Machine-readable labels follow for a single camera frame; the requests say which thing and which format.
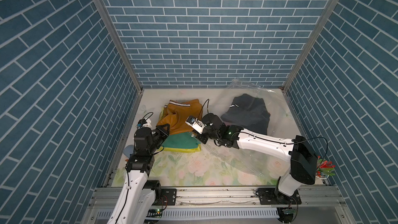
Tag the grey blue small object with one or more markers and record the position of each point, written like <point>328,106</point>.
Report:
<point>128,151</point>

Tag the neon yellow garment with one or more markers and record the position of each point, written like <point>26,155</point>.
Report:
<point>180,139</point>

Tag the dark green garment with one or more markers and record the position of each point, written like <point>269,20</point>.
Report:
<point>182,142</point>

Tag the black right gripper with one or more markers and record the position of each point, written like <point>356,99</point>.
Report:
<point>202,139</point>

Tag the cup of coloured clips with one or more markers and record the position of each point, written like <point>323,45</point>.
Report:
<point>325,169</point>

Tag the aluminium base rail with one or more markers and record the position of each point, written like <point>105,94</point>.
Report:
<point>239,205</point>

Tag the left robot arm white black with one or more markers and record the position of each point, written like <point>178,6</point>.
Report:
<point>137,195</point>

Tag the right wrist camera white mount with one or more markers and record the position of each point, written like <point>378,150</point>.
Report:
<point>194,122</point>

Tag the black garment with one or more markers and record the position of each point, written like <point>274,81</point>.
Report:
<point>248,112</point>

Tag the brown garment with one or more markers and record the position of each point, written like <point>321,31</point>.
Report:
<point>176,113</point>

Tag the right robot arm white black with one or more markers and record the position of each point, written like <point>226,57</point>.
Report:
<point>297,152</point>

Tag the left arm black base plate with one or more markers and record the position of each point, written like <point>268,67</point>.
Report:
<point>165,196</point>

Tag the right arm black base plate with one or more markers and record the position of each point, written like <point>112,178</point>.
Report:
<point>268,196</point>

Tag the clear plastic vacuum bag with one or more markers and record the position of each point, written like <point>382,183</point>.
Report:
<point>281,125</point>

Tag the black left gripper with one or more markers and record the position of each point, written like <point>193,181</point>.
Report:
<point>163,134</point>

